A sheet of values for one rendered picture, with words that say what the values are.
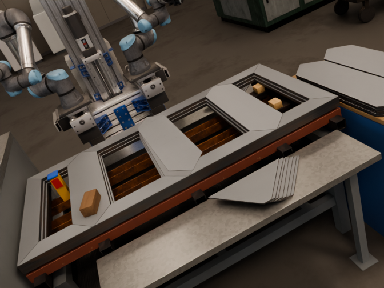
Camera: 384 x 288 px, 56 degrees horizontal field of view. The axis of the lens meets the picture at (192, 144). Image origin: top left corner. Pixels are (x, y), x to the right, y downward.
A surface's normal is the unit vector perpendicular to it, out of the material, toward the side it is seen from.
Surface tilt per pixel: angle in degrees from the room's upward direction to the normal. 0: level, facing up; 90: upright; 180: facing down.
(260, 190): 0
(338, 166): 0
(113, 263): 0
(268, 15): 90
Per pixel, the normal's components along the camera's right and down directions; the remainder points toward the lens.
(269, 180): -0.34, -0.80
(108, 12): 0.37, 0.37
